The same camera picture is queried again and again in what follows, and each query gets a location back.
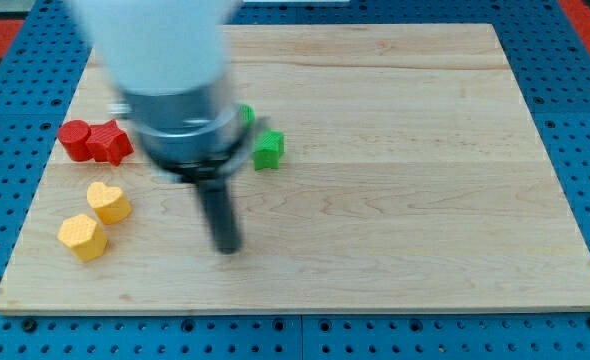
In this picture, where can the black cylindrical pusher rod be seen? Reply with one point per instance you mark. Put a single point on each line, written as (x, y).
(220, 216)

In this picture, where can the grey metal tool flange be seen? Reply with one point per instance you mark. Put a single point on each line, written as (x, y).
(196, 135)

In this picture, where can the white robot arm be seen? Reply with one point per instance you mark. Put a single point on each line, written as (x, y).
(169, 60)

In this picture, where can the green star block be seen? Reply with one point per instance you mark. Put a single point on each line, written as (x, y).
(268, 150)

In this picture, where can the red star block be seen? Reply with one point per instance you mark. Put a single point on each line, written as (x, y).
(109, 143)

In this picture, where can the yellow heart block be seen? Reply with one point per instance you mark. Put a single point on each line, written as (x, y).
(109, 203)

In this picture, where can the green round block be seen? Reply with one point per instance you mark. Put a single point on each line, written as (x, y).
(247, 114)

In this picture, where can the red cylinder block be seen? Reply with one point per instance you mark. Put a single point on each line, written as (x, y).
(73, 135)

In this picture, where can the yellow hexagon block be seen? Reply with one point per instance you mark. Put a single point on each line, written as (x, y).
(83, 236)

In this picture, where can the wooden board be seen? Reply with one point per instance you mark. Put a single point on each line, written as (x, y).
(414, 181)

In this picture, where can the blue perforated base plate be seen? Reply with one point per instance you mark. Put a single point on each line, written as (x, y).
(39, 75)

